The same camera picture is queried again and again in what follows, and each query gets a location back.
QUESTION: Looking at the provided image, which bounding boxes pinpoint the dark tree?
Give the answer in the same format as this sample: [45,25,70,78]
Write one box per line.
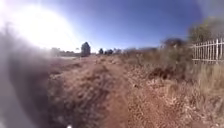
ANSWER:
[80,41,92,58]

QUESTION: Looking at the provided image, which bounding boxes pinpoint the trees behind fence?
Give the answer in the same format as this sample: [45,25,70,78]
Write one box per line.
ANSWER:
[161,16,224,49]

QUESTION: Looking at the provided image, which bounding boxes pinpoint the pale metal railing fence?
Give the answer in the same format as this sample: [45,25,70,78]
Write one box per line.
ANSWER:
[191,37,224,65]

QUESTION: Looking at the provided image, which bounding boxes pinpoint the dry yellow grass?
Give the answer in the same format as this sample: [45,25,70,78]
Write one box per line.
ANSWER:
[96,46,224,128]

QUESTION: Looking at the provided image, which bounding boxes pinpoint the row of distant trees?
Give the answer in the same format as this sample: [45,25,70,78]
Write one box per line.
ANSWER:
[97,47,123,56]

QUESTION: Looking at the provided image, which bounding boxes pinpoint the reddish dirt path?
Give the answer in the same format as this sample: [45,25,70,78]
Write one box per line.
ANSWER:
[43,54,201,128]

